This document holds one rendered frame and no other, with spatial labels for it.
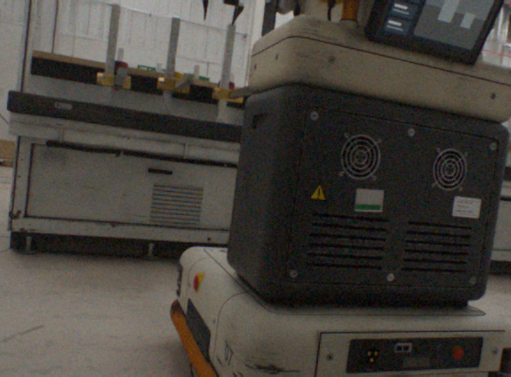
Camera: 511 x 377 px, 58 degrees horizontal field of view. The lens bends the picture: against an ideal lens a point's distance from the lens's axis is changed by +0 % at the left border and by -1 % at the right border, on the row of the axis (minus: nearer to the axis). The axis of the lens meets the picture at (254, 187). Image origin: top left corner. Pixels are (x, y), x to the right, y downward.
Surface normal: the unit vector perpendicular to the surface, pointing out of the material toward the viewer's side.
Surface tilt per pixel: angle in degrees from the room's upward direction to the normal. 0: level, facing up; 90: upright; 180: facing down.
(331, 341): 90
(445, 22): 115
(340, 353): 90
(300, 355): 85
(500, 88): 90
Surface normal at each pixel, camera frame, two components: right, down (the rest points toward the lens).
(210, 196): 0.33, 0.09
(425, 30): 0.25, 0.50
